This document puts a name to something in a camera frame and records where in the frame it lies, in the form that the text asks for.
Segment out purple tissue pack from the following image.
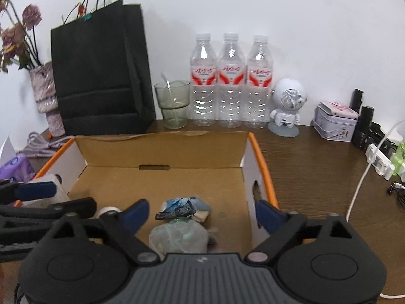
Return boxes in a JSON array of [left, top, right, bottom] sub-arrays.
[[0, 136, 36, 185]]

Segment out grey furry vase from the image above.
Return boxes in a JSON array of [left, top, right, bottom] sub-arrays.
[[29, 61, 65, 137]]

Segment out white tape roll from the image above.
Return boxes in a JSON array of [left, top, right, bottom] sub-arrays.
[[98, 206, 122, 219]]

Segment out white astronaut speaker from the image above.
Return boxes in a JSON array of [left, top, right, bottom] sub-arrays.
[[267, 78, 307, 138]]

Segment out purple coiled cable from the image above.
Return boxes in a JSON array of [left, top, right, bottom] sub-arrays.
[[21, 132, 75, 159]]

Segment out clear water bottle red label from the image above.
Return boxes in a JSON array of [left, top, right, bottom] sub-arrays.
[[245, 34, 274, 129], [190, 33, 218, 128], [218, 32, 247, 129]]

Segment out short black cylinder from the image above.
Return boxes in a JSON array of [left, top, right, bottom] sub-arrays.
[[353, 89, 365, 115]]

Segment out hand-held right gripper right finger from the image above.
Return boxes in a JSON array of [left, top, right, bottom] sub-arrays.
[[245, 199, 353, 265]]

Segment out white power strip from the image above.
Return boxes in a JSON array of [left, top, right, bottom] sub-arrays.
[[365, 144, 396, 181]]

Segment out dried pink flowers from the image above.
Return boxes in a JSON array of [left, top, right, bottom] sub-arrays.
[[0, 0, 43, 75]]

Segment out small green bottle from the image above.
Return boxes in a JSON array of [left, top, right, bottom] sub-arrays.
[[392, 141, 405, 178]]

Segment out printed tin box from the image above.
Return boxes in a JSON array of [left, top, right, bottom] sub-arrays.
[[312, 101, 359, 142]]

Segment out black earphone cable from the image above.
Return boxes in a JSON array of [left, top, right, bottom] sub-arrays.
[[387, 182, 405, 211]]

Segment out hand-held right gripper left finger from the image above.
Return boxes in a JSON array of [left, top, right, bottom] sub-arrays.
[[52, 199, 160, 265]]

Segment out clear plastic bag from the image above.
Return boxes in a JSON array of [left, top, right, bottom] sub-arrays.
[[149, 218, 217, 254]]

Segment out blue wrapper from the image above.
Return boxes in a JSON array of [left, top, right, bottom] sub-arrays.
[[155, 197, 212, 222]]

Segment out clear stirrer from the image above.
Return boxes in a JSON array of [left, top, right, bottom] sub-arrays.
[[160, 73, 178, 108]]

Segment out orange cardboard box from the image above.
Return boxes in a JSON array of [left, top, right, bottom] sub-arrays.
[[14, 132, 279, 254]]

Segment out black paper bag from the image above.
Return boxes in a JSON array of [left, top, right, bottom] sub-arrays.
[[51, 0, 157, 137]]

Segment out white charging cable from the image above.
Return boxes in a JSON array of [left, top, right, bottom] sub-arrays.
[[346, 122, 405, 300]]

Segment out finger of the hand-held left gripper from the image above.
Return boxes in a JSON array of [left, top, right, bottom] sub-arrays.
[[0, 197, 97, 220], [0, 180, 58, 205]]

